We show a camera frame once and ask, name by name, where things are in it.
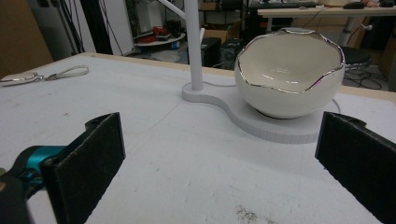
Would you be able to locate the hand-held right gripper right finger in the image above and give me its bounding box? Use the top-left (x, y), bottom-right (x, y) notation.
top-left (315, 111), bottom-right (396, 224)

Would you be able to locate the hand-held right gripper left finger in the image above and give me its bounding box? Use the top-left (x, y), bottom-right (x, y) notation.
top-left (41, 111), bottom-right (127, 224)

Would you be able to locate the white key stand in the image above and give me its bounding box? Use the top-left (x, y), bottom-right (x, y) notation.
top-left (158, 0), bottom-right (328, 145)

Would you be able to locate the white eggshell-shaped bowl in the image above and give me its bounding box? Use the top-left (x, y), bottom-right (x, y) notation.
top-left (233, 27), bottom-right (347, 120)

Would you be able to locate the white table mat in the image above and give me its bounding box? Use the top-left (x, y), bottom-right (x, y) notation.
top-left (0, 55), bottom-right (396, 224)

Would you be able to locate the black round stool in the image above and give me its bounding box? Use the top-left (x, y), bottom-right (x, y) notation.
top-left (340, 46), bottom-right (374, 71)

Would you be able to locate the brown board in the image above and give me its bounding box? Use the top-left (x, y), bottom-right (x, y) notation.
top-left (0, 0), bottom-right (54, 79)

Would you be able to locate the round white table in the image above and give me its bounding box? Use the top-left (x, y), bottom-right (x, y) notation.
top-left (134, 32), bottom-right (187, 49)

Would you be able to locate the white desk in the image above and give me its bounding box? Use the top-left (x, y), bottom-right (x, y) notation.
top-left (257, 5), bottom-right (396, 47)

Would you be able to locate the black computer mouse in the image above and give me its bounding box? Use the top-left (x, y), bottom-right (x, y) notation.
top-left (342, 1), bottom-right (366, 10)

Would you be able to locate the black computer tower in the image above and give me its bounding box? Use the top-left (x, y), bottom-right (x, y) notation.
top-left (200, 36), bottom-right (222, 68)
top-left (219, 37), bottom-right (245, 70)

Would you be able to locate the black keyboard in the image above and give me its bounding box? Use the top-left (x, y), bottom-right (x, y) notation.
top-left (251, 1), bottom-right (320, 9)

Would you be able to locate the cardboard box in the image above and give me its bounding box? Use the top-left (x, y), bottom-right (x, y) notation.
top-left (204, 20), bottom-right (245, 44)

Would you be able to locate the black metal frame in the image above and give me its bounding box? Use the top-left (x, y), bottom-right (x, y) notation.
top-left (79, 0), bottom-right (114, 56)

